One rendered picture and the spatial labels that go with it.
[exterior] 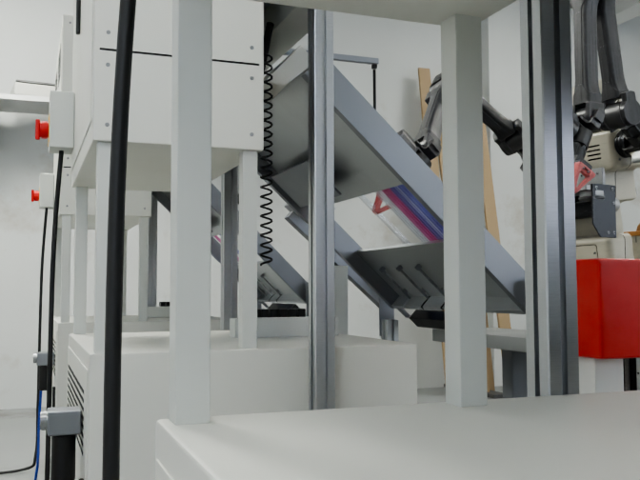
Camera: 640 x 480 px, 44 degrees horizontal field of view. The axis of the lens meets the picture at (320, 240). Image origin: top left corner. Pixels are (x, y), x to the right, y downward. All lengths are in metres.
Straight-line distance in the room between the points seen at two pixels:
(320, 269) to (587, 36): 1.20
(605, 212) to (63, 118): 1.56
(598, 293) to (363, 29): 4.89
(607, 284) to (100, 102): 0.92
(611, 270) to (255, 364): 0.66
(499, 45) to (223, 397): 5.24
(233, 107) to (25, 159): 3.88
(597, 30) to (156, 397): 1.65
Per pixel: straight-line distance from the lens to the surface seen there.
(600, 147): 2.59
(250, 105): 1.54
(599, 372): 1.37
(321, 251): 1.50
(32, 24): 5.55
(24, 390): 5.32
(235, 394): 1.51
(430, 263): 2.01
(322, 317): 1.50
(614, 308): 1.33
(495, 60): 6.41
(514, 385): 2.44
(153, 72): 1.52
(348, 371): 1.57
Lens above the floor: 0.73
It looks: 4 degrees up
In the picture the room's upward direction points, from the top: straight up
